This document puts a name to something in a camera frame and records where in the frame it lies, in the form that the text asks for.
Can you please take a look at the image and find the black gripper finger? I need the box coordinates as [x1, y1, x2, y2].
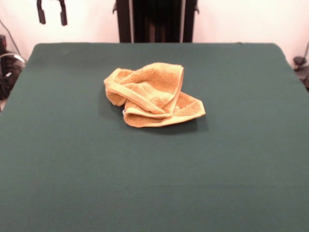
[36, 0, 46, 25]
[56, 0, 68, 27]

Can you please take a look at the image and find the tan terry towel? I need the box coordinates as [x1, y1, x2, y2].
[103, 62, 207, 128]

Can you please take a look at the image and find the dark green table cloth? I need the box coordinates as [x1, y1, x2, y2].
[0, 42, 309, 232]

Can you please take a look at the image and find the black stand base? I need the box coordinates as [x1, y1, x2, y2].
[293, 56, 309, 91]

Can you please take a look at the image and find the grey curved cable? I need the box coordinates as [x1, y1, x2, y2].
[0, 19, 22, 58]

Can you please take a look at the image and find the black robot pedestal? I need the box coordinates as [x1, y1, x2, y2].
[112, 0, 200, 44]

